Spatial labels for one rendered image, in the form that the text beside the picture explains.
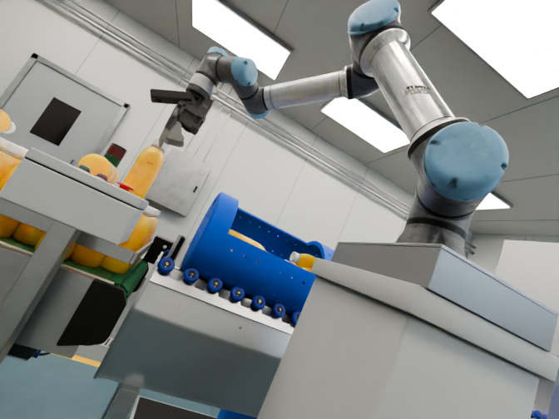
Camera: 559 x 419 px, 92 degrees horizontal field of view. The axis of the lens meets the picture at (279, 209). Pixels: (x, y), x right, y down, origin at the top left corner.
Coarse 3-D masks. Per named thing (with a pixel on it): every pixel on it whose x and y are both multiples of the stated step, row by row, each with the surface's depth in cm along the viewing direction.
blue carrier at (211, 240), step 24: (216, 216) 78; (240, 216) 102; (192, 240) 95; (216, 240) 76; (240, 240) 79; (264, 240) 108; (288, 240) 108; (192, 264) 78; (216, 264) 78; (240, 264) 79; (264, 264) 81; (288, 264) 84; (264, 288) 84; (288, 288) 84; (288, 312) 92
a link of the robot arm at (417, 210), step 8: (416, 192) 57; (416, 200) 58; (416, 208) 58; (424, 208) 55; (408, 216) 60; (416, 216) 57; (424, 216) 55; (432, 216) 54; (440, 216) 53; (448, 216) 52; (456, 216) 51; (464, 216) 52; (456, 224) 53; (464, 224) 53
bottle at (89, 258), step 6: (78, 246) 64; (72, 252) 64; (78, 252) 64; (84, 252) 64; (90, 252) 64; (96, 252) 65; (72, 258) 63; (78, 258) 63; (84, 258) 64; (90, 258) 64; (96, 258) 65; (102, 258) 67; (84, 264) 64; (90, 264) 64; (96, 264) 66
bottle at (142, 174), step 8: (152, 144) 78; (144, 152) 76; (152, 152) 76; (160, 152) 78; (136, 160) 75; (144, 160) 75; (152, 160) 76; (160, 160) 78; (136, 168) 75; (144, 168) 75; (152, 168) 76; (160, 168) 79; (128, 176) 74; (136, 176) 74; (144, 176) 75; (152, 176) 77; (128, 184) 74; (136, 184) 74; (144, 184) 75; (136, 192) 74; (144, 192) 76
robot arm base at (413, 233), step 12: (408, 228) 57; (420, 228) 55; (432, 228) 53; (444, 228) 53; (456, 228) 53; (396, 240) 60; (408, 240) 54; (420, 240) 53; (432, 240) 52; (444, 240) 51; (456, 240) 52; (456, 252) 51
